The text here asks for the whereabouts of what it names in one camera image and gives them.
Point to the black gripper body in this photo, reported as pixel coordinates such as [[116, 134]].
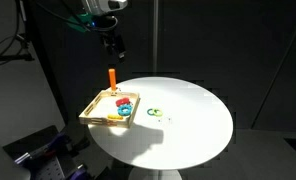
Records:
[[114, 45]]

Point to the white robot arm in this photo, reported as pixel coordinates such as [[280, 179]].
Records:
[[105, 23]]

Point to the wooden tray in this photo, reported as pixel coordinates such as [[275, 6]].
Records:
[[104, 103]]

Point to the orange peg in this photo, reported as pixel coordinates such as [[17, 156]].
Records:
[[112, 79]]

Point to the vertical metal pole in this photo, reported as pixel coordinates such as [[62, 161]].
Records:
[[155, 34]]

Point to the red toy piece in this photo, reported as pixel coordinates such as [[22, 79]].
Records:
[[122, 101]]

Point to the yellow toy piece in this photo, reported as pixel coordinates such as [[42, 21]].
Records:
[[114, 117]]

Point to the round white table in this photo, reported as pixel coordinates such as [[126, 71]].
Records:
[[177, 125]]

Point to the purple clamp tool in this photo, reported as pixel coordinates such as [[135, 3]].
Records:
[[54, 161]]

